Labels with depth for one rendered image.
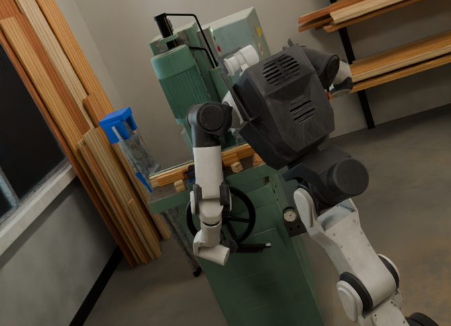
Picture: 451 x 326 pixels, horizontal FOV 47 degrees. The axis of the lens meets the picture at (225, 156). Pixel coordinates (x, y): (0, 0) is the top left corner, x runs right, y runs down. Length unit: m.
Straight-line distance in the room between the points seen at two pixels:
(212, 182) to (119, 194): 2.15
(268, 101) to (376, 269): 0.65
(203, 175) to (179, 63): 0.72
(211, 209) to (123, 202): 2.11
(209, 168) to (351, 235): 0.51
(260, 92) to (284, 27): 3.00
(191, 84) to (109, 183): 1.63
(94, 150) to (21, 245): 0.81
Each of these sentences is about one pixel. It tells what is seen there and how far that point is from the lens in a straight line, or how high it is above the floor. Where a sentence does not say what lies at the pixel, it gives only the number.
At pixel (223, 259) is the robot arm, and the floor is 0.80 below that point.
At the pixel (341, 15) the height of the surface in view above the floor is 1.08.
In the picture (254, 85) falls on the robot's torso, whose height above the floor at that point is 1.37.
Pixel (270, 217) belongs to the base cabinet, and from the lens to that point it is 2.35.
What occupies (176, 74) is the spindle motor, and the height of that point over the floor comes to 1.38.
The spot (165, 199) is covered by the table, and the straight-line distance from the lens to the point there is 2.34.
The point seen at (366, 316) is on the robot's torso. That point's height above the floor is 0.53.
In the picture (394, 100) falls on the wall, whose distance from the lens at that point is 4.72.
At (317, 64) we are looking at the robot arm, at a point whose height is 1.31.
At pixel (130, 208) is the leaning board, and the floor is 0.44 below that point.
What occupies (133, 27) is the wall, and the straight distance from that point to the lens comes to 4.76.
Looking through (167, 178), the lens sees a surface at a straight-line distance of 2.46.
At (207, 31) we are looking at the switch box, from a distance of 2.54.
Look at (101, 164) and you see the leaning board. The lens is 3.67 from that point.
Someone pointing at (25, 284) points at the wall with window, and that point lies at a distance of 3.28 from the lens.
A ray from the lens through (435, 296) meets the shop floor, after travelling 2.70.
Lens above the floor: 1.71
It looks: 19 degrees down
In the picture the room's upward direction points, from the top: 22 degrees counter-clockwise
